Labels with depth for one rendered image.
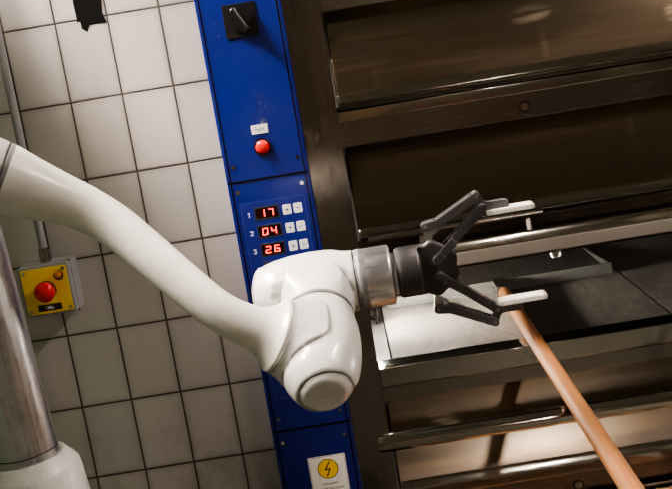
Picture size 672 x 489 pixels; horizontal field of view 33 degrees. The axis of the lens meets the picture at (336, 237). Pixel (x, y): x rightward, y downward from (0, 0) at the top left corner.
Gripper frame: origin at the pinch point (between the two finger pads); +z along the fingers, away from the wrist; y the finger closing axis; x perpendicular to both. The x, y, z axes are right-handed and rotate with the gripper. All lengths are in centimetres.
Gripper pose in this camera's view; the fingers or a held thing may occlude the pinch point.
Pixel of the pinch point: (531, 250)
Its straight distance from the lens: 167.1
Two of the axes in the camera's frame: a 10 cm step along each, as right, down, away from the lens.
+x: 0.0, 1.7, -9.8
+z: 9.9, -1.7, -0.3
